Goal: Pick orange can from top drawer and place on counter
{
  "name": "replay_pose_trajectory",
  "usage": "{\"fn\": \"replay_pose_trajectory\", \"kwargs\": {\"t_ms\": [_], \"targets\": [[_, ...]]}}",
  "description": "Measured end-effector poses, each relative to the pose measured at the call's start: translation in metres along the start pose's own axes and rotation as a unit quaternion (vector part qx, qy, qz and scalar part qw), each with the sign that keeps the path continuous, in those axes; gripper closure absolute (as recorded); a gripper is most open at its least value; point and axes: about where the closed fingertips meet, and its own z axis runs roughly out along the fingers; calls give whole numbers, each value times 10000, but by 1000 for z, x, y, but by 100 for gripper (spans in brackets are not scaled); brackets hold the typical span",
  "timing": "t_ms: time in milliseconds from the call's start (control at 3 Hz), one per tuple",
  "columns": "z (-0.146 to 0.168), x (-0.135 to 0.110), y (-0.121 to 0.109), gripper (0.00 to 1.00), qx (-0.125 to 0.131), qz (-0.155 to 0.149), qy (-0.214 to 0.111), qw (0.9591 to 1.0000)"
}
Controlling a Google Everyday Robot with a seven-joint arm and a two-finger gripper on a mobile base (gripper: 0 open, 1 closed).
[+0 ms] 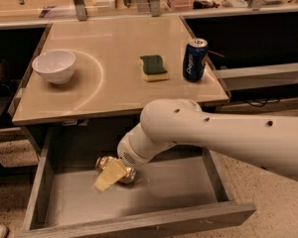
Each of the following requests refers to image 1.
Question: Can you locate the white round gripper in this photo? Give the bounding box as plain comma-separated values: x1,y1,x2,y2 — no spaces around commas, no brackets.
92,124,175,192

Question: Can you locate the green and yellow sponge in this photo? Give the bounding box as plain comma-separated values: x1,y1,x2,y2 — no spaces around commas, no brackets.
139,55,169,82

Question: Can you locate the blue pepsi can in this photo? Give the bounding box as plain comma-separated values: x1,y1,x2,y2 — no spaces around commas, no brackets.
183,38,209,81

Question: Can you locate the grey wooden open drawer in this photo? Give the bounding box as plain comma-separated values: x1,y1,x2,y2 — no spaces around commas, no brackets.
20,118,256,238

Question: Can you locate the white ceramic bowl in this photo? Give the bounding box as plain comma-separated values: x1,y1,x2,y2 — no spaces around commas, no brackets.
32,50,76,84

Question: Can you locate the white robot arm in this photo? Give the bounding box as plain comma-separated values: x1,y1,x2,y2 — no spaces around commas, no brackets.
93,99,298,191

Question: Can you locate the beige top counter cabinet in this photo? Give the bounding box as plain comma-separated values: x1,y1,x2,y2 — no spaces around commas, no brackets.
8,14,232,157

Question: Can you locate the black cable on floor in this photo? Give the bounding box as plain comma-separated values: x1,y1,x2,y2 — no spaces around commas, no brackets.
242,97,272,108

